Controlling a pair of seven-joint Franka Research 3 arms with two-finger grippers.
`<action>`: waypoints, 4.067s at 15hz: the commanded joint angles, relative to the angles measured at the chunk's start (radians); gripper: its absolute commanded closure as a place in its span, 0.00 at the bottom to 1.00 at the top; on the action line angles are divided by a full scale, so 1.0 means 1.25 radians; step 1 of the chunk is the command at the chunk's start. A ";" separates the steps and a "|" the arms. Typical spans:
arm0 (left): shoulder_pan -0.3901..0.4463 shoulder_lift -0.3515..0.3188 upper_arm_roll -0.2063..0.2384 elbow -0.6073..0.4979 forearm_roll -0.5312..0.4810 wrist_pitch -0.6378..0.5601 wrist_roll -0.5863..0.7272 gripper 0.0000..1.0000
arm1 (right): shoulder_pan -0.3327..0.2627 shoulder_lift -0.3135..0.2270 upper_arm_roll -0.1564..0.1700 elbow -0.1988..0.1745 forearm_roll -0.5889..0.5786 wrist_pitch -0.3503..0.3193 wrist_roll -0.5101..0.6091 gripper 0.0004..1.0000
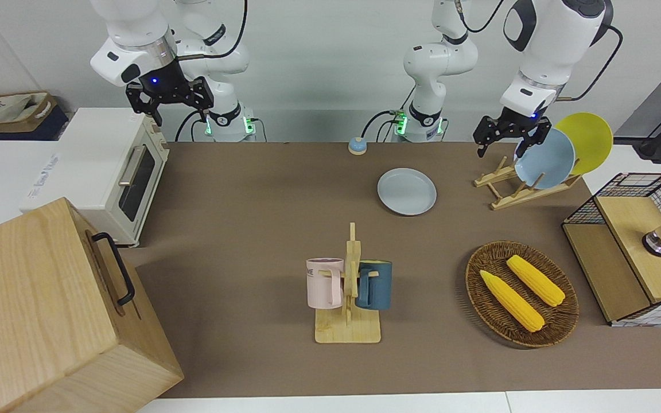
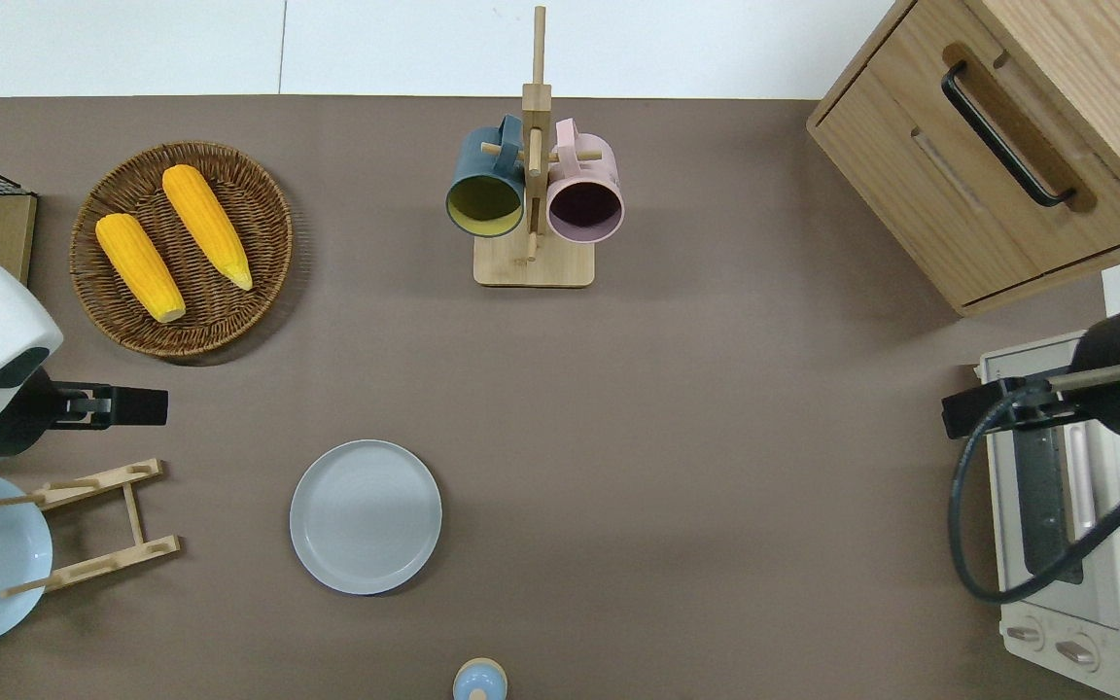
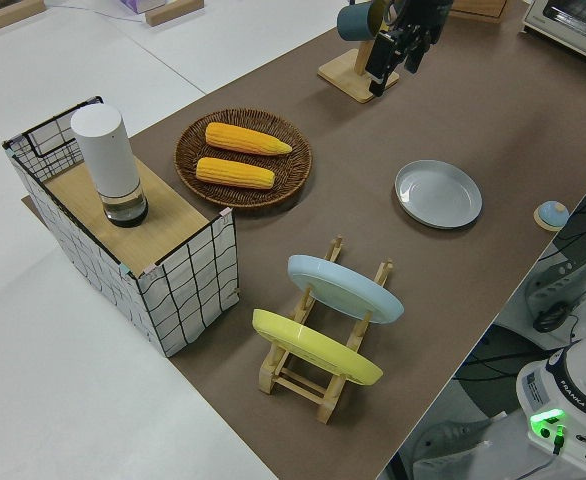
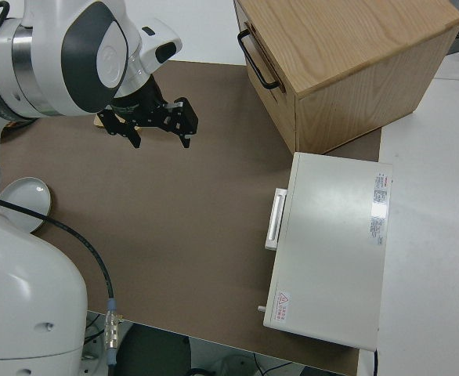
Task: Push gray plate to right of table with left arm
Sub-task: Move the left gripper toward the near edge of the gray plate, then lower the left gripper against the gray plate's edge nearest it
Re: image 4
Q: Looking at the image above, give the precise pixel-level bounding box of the white toaster oven handle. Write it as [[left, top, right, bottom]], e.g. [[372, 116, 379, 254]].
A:
[[264, 188, 290, 251]]

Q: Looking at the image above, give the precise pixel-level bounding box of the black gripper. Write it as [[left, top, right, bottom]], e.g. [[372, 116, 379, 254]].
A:
[[97, 77, 200, 150]]

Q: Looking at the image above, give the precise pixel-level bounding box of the gray round plate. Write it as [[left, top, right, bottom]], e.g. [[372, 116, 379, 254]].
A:
[[0, 176, 54, 233]]

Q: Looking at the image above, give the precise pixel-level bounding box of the brown table mat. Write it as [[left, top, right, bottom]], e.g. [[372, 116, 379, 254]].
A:
[[0, 60, 383, 376]]

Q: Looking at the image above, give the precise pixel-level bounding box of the wooden drawer box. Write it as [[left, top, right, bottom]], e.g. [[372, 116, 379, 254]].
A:
[[233, 0, 459, 155]]

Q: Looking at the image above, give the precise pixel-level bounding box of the black drawer box handle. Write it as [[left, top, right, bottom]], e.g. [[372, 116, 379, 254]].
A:
[[237, 30, 287, 93]]

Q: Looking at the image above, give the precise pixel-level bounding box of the white toaster oven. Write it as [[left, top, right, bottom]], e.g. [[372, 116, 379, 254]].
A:
[[255, 151, 394, 352]]

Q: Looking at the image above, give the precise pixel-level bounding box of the black cable with metal connector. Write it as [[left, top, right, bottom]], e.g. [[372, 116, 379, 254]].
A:
[[0, 190, 127, 370]]

